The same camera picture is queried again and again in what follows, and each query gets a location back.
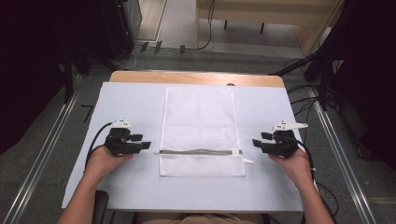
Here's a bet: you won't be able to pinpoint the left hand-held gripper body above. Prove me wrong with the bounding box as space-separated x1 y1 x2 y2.
104 119 140 157

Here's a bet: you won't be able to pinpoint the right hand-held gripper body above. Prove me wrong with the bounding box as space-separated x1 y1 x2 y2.
261 119 309 160

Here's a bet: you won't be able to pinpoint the white mesh laundry bag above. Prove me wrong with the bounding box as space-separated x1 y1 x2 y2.
154 86 255 178

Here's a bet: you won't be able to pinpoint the person's right hand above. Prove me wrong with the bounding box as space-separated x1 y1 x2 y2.
268 147 314 188

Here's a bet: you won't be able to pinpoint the person's left hand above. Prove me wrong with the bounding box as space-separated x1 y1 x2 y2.
84 145 134 185

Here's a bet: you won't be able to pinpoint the white table cover sheet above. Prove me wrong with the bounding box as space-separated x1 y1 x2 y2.
61 81 304 214

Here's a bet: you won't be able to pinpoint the black chair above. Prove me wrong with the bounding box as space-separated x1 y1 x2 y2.
92 189 110 224

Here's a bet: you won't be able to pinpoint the black metal stand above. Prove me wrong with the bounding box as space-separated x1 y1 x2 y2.
269 50 335 112
59 43 94 105

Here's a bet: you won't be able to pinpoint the person's beige pants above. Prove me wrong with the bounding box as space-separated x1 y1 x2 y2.
133 212 265 224

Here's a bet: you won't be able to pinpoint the black curtain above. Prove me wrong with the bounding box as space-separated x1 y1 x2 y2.
323 0 396 171
0 0 108 156

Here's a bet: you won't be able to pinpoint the light wooden bench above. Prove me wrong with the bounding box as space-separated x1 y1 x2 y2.
195 0 346 58

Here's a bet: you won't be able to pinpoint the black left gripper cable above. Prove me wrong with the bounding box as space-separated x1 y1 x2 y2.
84 121 114 171

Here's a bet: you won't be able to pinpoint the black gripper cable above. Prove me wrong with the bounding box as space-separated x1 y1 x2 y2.
289 136 340 224
84 121 114 171

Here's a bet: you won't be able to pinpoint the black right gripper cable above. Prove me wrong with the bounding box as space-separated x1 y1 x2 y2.
289 136 340 224

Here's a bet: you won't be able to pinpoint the bundle of black floor cables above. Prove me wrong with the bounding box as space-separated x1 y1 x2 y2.
283 57 321 144

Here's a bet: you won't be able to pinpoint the metal floor rail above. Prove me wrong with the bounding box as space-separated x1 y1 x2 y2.
306 85 378 224
2 74 86 224

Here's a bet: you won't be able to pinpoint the white floor cable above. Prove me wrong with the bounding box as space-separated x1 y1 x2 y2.
113 45 143 71

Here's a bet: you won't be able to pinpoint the black hanging cable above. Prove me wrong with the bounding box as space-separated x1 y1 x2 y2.
194 0 217 52

